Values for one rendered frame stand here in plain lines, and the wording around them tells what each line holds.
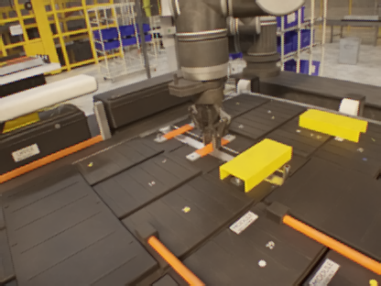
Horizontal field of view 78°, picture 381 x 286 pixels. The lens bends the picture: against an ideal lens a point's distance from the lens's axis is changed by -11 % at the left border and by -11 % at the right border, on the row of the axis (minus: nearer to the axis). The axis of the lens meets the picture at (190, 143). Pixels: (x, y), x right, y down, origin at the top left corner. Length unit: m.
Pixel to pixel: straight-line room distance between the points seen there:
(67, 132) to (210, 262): 0.55
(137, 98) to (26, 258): 0.56
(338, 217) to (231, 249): 0.18
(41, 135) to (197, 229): 0.51
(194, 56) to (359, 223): 0.42
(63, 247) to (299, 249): 0.36
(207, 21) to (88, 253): 0.46
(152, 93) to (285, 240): 0.63
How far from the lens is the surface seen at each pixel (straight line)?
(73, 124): 0.78
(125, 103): 0.83
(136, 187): 0.55
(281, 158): 0.58
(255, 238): 0.42
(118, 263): 0.41
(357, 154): 0.66
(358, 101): 1.01
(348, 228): 0.45
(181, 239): 0.42
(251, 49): 1.67
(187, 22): 0.54
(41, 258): 0.47
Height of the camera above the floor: 1.32
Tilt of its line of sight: 27 degrees down
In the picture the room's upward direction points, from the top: 7 degrees counter-clockwise
